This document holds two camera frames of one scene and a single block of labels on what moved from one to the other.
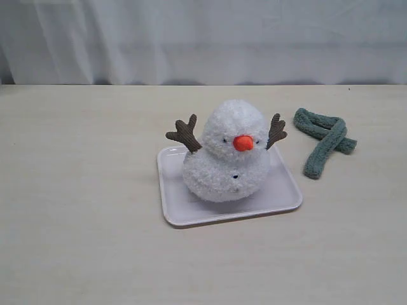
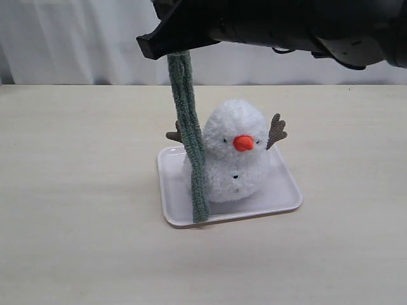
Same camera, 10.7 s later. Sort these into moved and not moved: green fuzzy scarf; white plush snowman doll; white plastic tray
Moved: green fuzzy scarf
Not moved: white plush snowman doll; white plastic tray
